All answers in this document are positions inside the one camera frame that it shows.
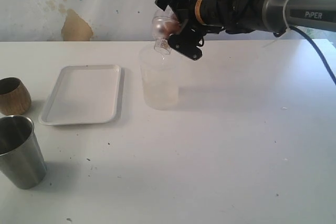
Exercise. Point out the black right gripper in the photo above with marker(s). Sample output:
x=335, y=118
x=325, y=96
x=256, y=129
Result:
x=195, y=19

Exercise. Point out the clear plastic dome lid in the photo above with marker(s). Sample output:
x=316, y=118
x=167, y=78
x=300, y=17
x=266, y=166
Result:
x=161, y=40

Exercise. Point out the brown wooden cup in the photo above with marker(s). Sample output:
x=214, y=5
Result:
x=15, y=98

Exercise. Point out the stainless steel cup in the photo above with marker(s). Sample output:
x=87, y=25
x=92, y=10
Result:
x=21, y=159

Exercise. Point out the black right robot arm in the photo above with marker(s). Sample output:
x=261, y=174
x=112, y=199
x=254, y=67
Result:
x=274, y=16

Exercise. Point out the translucent plastic container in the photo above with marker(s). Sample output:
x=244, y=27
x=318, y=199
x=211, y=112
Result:
x=160, y=74

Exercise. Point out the white rectangular tray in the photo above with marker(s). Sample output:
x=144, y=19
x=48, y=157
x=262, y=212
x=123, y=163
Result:
x=85, y=94

